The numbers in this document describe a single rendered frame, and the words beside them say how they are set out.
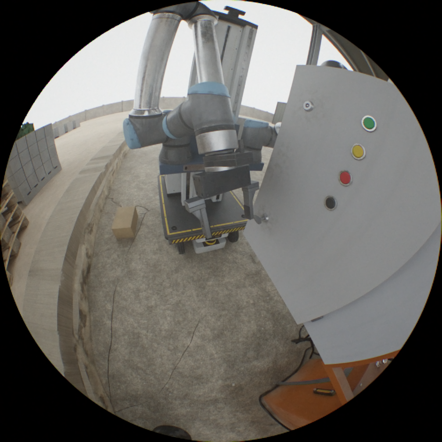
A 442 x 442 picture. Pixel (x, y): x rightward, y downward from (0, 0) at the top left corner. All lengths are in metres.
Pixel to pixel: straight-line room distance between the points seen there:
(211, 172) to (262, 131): 0.66
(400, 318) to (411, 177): 0.26
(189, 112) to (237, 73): 0.74
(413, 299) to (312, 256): 0.27
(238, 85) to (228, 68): 0.14
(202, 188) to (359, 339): 0.53
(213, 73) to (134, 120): 0.34
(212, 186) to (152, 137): 0.44
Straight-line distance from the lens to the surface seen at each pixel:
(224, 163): 0.27
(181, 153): 0.77
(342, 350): 0.51
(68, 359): 1.14
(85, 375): 1.21
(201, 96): 0.33
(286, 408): 1.02
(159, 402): 1.22
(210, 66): 0.57
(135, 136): 0.65
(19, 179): 2.63
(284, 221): 0.40
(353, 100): 0.34
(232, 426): 1.32
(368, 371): 0.95
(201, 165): 0.82
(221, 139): 0.30
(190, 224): 1.04
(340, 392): 0.74
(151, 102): 0.65
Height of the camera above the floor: 1.07
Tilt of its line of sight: 43 degrees down
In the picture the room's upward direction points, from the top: 13 degrees clockwise
